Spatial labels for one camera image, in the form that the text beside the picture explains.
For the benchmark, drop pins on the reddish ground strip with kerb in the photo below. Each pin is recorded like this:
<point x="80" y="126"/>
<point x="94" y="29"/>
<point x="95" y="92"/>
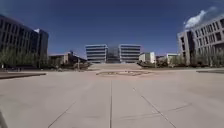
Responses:
<point x="16" y="75"/>

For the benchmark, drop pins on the pale grid-fronted building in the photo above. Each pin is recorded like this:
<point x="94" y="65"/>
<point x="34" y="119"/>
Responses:
<point x="206" y="36"/>

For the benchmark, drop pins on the pale paved plaza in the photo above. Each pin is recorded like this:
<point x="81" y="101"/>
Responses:
<point x="86" y="96"/>

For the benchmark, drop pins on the row of green trees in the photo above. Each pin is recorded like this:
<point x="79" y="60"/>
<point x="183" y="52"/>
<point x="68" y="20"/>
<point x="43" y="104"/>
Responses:
<point x="16" y="58"/>
<point x="200" y="60"/>

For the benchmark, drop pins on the striped twin-winged building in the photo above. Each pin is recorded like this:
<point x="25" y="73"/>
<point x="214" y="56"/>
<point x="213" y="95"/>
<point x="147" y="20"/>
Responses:
<point x="96" y="53"/>

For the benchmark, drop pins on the raised dark bed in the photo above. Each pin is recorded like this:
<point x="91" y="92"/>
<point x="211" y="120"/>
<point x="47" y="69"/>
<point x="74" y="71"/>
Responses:
<point x="211" y="71"/>

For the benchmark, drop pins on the small white building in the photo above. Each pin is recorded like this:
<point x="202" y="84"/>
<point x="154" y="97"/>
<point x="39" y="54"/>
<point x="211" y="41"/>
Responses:
<point x="148" y="57"/>

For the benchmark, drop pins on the dark glass building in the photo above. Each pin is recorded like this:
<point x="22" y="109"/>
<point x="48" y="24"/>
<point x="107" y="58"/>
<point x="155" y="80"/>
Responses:
<point x="16" y="36"/>

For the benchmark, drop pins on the wide pale steps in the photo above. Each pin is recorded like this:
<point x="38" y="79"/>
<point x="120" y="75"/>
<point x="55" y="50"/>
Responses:
<point x="113" y="66"/>

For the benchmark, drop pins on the round planting bed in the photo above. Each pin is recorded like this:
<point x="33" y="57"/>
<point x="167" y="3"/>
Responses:
<point x="121" y="73"/>

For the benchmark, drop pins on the low brown building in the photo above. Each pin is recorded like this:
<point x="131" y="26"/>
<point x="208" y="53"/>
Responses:
<point x="65" y="58"/>

